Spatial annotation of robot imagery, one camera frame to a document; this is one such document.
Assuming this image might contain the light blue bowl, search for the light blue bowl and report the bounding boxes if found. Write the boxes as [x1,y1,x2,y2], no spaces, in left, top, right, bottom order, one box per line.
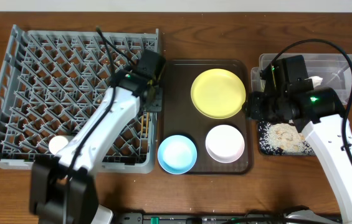
[158,135,197,175]

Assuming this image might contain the clear plastic waste bin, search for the clear plastic waste bin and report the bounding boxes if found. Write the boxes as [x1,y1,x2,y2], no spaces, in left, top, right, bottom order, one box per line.
[251,53,352,105]

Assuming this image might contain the black food waste tray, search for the black food waste tray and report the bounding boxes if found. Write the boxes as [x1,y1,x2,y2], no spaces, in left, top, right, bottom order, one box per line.
[255,119,318,157]

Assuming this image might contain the grey plastic dish rack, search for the grey plastic dish rack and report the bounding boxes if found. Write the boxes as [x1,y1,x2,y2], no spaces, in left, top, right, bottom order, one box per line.
[0,26,160,170]

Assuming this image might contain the white napkin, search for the white napkin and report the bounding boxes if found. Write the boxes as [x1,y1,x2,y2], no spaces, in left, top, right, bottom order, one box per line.
[310,76,323,88]

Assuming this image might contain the yellow round plate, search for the yellow round plate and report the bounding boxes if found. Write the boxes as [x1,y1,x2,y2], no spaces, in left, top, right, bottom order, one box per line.
[191,68,247,119]

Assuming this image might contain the dark brown serving tray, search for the dark brown serving tray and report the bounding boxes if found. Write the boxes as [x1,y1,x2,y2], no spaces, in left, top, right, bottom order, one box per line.
[161,59,254,175]

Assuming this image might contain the spilled rice food scraps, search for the spilled rice food scraps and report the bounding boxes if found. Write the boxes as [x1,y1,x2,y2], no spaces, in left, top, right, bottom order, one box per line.
[258,121,315,155]

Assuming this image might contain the pink white bowl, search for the pink white bowl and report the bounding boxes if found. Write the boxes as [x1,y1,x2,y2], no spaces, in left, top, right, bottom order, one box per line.
[205,124,245,164]

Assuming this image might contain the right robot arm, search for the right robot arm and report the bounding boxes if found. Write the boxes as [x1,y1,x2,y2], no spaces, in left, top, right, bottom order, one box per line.
[245,55,352,223]

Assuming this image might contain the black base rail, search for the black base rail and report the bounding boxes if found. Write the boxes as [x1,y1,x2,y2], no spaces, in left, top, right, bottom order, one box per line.
[110,205,345,224]

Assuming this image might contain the white cup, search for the white cup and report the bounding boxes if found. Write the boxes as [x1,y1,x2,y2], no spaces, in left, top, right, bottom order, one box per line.
[49,136,74,155]

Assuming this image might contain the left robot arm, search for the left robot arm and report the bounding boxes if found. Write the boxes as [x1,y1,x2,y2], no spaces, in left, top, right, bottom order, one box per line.
[29,50,166,224]

